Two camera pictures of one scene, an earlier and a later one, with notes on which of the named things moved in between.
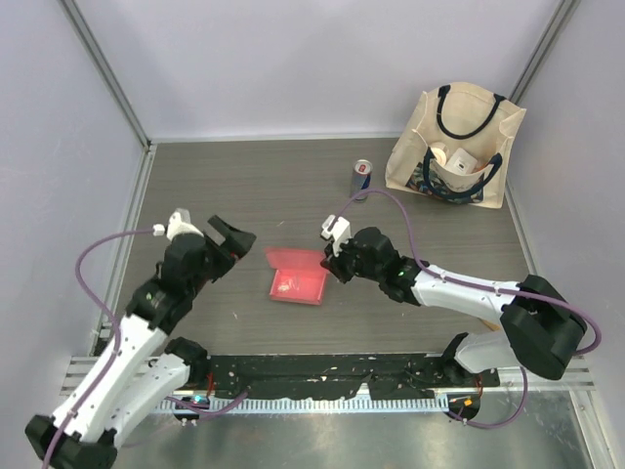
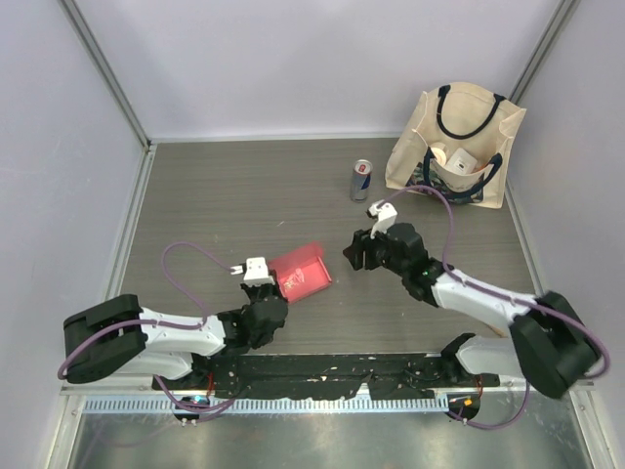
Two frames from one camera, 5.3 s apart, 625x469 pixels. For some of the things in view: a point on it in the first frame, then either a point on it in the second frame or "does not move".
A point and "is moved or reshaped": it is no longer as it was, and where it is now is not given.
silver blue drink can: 361,173 does not move
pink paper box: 299,276 is moved or reshaped
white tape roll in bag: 439,155 does not move
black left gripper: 238,242 to 274,288
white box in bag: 462,162 does not move
